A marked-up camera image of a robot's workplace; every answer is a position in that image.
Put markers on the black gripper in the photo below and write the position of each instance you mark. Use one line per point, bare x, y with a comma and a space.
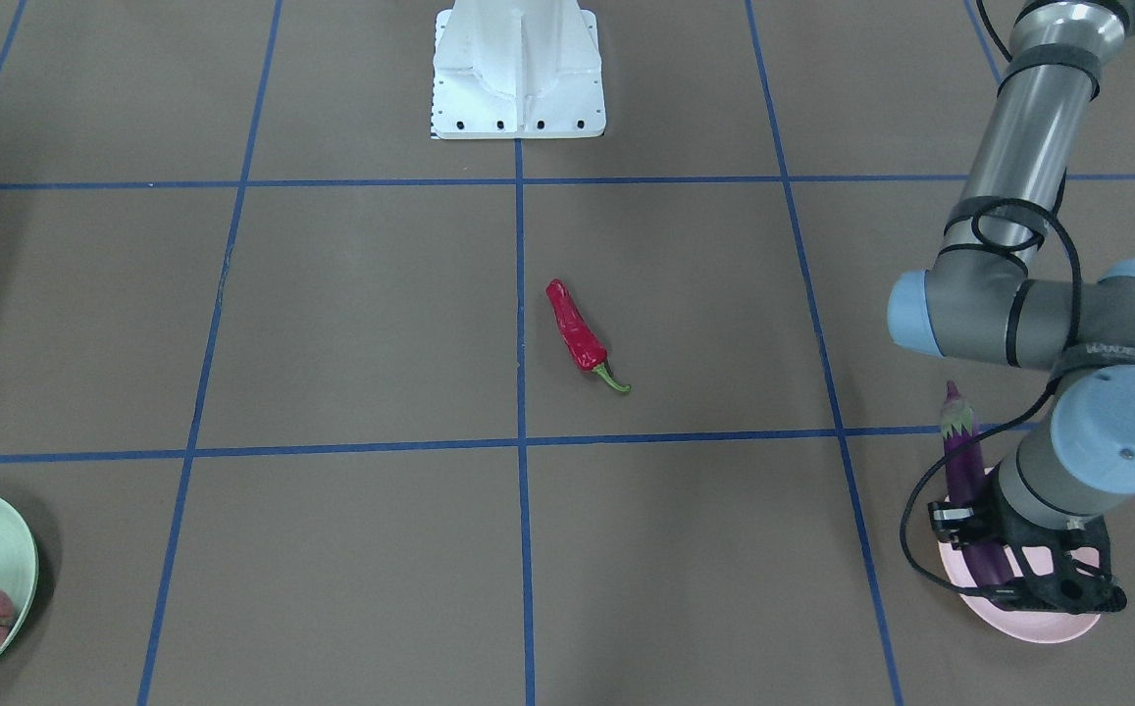
997, 513

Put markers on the purple eggplant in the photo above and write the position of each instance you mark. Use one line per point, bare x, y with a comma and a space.
984, 558

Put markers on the red chili pepper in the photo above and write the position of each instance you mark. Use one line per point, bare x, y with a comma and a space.
586, 350

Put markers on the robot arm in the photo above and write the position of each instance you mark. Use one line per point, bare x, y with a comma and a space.
1007, 288

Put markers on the pink plate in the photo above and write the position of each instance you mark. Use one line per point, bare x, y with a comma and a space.
1043, 627

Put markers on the white camera stand base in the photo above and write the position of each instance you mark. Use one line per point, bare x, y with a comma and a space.
506, 70

